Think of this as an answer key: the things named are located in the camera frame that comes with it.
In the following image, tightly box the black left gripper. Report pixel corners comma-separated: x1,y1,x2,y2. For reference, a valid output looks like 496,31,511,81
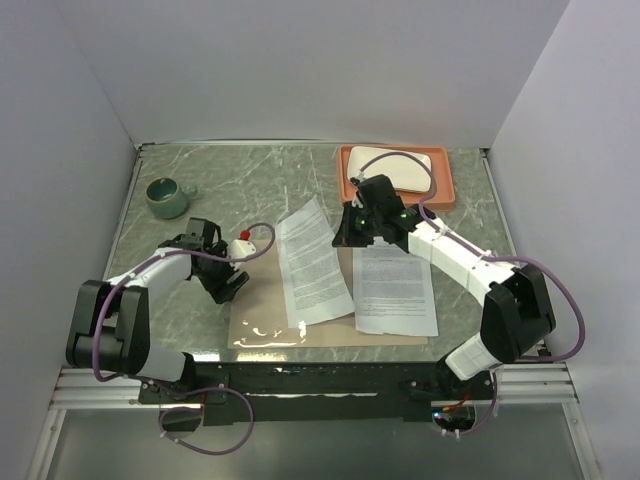
195,241,249,304

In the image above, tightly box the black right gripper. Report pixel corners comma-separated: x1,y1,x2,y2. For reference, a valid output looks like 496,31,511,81
332,201,382,248

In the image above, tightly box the brown paper folder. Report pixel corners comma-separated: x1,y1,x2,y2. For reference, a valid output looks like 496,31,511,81
227,247,428,350

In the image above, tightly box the printed paper sheet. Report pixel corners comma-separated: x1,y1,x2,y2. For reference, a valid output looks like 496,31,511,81
276,199,354,329
352,238,439,337

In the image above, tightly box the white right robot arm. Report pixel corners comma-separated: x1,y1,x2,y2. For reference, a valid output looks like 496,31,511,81
332,175,556,399

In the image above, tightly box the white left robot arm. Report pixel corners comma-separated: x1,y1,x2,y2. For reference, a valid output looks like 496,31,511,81
65,217,257,402

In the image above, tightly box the white rectangular plate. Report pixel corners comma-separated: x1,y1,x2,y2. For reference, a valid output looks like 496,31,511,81
346,146,432,193

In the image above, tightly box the terracotta rectangular tray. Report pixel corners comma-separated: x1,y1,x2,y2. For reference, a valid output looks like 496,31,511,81
336,145,455,212

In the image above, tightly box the green ceramic cup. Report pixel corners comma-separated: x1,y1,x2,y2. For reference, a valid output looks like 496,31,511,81
145,177,199,220

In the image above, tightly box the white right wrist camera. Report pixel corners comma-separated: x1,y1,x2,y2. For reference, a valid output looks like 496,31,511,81
349,170,366,209

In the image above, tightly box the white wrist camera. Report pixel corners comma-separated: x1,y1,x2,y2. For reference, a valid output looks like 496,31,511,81
227,229,258,262
349,170,366,209

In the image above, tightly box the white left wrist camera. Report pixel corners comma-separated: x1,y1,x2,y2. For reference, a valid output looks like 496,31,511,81
227,229,258,262

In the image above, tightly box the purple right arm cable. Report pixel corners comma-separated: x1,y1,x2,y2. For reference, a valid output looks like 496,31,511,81
355,151,587,364

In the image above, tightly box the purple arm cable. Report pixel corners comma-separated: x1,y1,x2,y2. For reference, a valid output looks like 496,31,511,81
92,222,277,384
355,151,587,364

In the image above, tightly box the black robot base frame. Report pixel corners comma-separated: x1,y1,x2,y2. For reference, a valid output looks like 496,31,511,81
138,362,494,426

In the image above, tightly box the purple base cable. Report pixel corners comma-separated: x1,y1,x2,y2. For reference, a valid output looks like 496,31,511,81
158,388,255,456

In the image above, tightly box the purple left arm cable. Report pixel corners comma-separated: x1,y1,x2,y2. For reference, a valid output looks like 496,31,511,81
92,222,277,384

